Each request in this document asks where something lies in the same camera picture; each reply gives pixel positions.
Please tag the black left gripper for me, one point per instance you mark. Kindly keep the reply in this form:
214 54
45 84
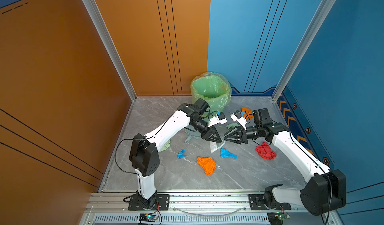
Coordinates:
209 133

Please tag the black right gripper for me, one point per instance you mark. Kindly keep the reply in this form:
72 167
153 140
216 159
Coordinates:
234 135

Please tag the grey-green hand brush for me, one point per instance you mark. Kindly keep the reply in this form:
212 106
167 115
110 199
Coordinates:
216 146

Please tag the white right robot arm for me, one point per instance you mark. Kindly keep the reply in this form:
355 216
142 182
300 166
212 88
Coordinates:
325 189

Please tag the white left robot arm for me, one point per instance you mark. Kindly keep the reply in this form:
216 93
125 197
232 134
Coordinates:
145 149

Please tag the mint green paper scrap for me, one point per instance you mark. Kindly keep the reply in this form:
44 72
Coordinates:
232 125

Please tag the bright blue paper scrap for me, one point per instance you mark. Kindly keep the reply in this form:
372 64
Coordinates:
226 154

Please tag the small orange paper scrap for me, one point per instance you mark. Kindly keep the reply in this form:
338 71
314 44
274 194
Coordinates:
247 113

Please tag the large orange paper scrap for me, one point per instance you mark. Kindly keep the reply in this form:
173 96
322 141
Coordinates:
208 164

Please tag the red paper scrap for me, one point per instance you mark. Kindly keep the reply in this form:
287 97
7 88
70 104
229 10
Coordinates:
265 151

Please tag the small blue twisted scrap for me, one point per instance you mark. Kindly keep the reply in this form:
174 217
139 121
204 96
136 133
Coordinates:
182 154

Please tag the light green paper scrap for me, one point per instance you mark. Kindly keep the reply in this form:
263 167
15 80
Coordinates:
165 146

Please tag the right green circuit board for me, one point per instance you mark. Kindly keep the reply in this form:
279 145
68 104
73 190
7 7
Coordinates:
278 219

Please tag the green circuit board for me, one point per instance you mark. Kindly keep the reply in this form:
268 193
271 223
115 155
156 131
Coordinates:
278 219
149 219

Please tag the left green circuit board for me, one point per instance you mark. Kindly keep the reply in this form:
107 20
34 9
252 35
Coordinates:
149 219

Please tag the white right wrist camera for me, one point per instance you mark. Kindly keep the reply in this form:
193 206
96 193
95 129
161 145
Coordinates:
239 118

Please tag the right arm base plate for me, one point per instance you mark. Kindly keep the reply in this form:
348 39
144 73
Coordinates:
266 202

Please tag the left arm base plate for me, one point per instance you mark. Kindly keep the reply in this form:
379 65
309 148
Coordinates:
148 201

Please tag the aluminium front rail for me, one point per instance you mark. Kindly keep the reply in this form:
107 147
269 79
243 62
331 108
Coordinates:
191 202

